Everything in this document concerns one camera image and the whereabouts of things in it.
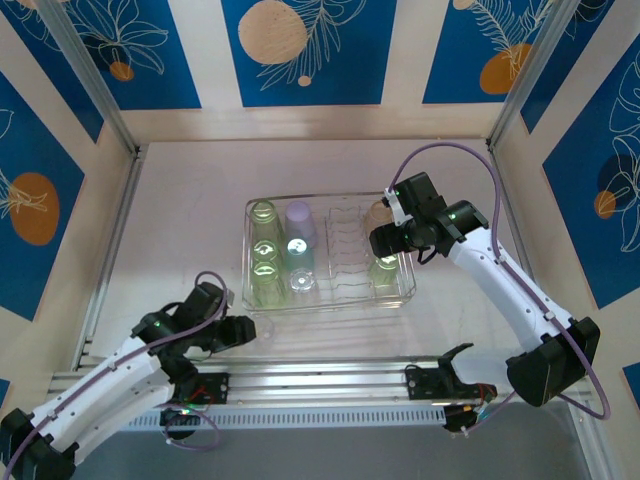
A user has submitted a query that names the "aluminium frame post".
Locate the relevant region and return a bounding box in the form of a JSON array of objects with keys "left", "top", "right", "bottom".
[
  {"left": 35, "top": 0, "right": 144, "bottom": 157},
  {"left": 487, "top": 0, "right": 572, "bottom": 151}
]

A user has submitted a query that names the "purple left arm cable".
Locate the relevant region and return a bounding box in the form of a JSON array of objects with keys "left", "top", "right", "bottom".
[{"left": 4, "top": 270, "right": 231, "bottom": 474}]

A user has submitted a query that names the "small green transparent cup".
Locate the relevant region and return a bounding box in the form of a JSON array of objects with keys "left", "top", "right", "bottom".
[{"left": 367, "top": 253, "right": 402, "bottom": 292}]

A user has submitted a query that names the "aluminium side floor rail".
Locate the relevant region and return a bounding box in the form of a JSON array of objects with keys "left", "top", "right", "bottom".
[
  {"left": 74, "top": 144, "right": 147, "bottom": 372},
  {"left": 487, "top": 143, "right": 567, "bottom": 361}
]

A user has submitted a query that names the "tall green glass tumbler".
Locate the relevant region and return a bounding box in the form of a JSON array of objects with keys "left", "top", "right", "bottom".
[
  {"left": 248, "top": 198, "right": 282, "bottom": 241},
  {"left": 250, "top": 238, "right": 280, "bottom": 266},
  {"left": 249, "top": 260, "right": 290, "bottom": 307}
]

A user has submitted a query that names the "small clear frosted cup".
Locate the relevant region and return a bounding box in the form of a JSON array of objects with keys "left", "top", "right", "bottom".
[{"left": 251, "top": 318, "right": 277, "bottom": 347}]

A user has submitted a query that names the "amber transparent cup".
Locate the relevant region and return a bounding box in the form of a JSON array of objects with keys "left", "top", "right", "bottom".
[{"left": 362, "top": 199, "right": 397, "bottom": 235}]

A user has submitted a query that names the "wide aluminium base rail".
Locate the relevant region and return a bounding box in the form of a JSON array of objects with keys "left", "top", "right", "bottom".
[{"left": 42, "top": 355, "right": 594, "bottom": 417}]

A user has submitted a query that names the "white slotted cable duct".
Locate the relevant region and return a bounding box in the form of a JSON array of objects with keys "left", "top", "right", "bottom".
[{"left": 63, "top": 403, "right": 447, "bottom": 434}]

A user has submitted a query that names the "teal transparent cup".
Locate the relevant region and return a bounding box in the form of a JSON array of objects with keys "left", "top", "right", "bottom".
[{"left": 284, "top": 238, "right": 317, "bottom": 275}]

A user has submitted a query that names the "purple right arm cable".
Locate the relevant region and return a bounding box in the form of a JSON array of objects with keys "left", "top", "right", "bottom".
[{"left": 392, "top": 142, "right": 612, "bottom": 436}]

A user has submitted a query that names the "clear plastic cup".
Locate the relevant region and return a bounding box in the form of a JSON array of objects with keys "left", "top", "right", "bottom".
[{"left": 288, "top": 267, "right": 320, "bottom": 295}]

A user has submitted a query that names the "lilac plastic cup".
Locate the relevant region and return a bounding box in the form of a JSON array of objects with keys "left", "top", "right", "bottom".
[{"left": 284, "top": 200, "right": 319, "bottom": 247}]

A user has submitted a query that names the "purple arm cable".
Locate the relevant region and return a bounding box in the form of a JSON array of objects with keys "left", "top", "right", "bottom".
[
  {"left": 392, "top": 142, "right": 612, "bottom": 436},
  {"left": 4, "top": 270, "right": 231, "bottom": 474}
]

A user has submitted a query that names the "small black controller board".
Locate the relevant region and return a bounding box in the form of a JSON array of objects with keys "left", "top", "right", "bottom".
[
  {"left": 158, "top": 403, "right": 201, "bottom": 427},
  {"left": 442, "top": 402, "right": 481, "bottom": 439}
]

